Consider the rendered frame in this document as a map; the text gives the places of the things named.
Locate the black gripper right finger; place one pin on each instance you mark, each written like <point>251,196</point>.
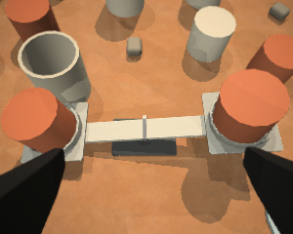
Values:
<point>272,179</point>

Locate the white round dish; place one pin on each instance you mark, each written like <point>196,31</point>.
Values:
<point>271,224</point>

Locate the white balance beam with square end pans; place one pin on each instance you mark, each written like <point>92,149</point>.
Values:
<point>157,136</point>

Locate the reddish-brown cylinder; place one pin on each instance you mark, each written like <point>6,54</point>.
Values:
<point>30,17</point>
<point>250,103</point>
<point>275,57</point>
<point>37,119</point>

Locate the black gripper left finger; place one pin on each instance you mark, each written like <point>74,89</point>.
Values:
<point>28,192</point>

